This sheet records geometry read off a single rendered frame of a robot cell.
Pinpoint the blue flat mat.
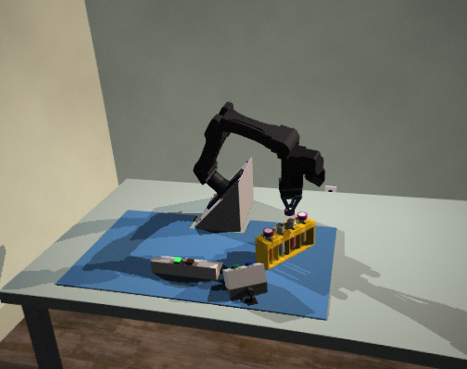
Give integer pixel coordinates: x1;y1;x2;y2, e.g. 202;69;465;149
55;210;337;320

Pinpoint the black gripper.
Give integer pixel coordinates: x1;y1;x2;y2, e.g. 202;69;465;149
279;170;302;214

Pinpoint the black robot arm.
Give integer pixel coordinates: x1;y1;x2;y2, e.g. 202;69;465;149
193;102;325;210

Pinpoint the grey key desk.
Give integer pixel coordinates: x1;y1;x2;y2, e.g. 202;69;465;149
222;262;268;305

